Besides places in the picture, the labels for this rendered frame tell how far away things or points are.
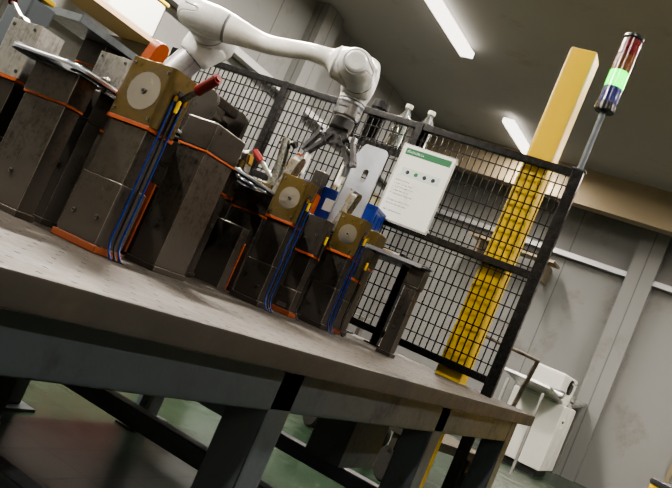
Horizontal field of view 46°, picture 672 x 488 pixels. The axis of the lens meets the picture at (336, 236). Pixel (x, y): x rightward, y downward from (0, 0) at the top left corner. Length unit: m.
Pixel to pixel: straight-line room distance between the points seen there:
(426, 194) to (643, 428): 6.92
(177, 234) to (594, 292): 8.42
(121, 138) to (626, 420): 8.52
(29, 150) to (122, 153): 0.19
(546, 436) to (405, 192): 5.37
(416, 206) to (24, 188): 1.73
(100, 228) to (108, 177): 0.10
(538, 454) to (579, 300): 2.42
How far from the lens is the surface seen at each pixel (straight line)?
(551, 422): 8.08
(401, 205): 2.97
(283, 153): 2.57
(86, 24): 2.00
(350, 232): 2.32
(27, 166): 1.57
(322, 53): 2.43
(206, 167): 1.66
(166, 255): 1.66
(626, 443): 9.59
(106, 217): 1.45
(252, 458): 1.37
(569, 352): 9.75
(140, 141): 1.46
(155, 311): 0.96
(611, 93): 2.96
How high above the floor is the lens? 0.79
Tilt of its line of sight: 4 degrees up
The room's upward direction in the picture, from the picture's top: 24 degrees clockwise
